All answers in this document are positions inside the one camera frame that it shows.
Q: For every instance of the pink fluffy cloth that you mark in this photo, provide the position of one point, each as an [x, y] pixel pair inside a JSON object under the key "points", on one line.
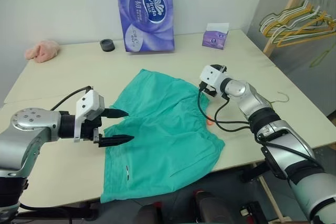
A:
{"points": [[43, 51]]}

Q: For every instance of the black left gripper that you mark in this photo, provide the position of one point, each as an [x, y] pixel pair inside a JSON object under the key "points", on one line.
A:
{"points": [[92, 129]]}

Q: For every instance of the small purple tissue pack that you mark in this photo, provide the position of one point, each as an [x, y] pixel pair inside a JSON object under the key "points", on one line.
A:
{"points": [[214, 39]]}

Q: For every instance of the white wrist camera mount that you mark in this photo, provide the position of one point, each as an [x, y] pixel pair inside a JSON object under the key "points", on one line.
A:
{"points": [[211, 75], [89, 103]]}

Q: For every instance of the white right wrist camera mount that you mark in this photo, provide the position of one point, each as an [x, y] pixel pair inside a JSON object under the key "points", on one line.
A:
{"points": [[211, 75]]}

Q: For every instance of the black round holder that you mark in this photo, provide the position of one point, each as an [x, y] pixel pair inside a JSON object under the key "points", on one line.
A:
{"points": [[107, 45]]}

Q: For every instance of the white rack hanger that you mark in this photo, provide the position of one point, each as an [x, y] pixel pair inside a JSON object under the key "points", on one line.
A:
{"points": [[265, 20]]}

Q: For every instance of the wooden clothes rack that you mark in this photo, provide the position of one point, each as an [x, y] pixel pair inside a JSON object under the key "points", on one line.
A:
{"points": [[287, 11]]}

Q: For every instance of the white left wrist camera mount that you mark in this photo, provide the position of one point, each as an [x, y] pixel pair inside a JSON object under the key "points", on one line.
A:
{"points": [[89, 103]]}

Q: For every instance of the dark rounded shape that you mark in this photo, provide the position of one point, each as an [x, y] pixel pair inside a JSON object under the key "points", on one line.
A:
{"points": [[210, 208]]}

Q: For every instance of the black table leg bracket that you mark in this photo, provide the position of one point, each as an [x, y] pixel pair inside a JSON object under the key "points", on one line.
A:
{"points": [[86, 212], [253, 172]]}

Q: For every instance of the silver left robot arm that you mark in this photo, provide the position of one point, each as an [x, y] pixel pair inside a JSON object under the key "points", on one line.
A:
{"points": [[31, 121]]}

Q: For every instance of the green rack hanger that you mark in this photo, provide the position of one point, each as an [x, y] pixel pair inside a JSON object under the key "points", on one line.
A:
{"points": [[291, 10]]}

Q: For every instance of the green shorts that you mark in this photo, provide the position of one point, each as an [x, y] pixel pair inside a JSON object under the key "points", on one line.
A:
{"points": [[162, 129]]}

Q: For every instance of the orange rack hanger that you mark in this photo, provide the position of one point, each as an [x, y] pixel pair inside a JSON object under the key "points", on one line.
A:
{"points": [[286, 43]]}

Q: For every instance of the beige table leg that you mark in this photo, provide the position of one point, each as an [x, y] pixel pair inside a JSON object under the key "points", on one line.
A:
{"points": [[273, 203]]}

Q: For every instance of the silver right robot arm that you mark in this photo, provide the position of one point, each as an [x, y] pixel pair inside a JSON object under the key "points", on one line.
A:
{"points": [[278, 134]]}

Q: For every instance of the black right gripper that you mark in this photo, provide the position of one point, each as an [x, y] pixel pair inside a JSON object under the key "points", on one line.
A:
{"points": [[220, 68]]}

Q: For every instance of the large purple tissue pack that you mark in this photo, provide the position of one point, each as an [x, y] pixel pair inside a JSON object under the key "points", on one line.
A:
{"points": [[147, 24]]}

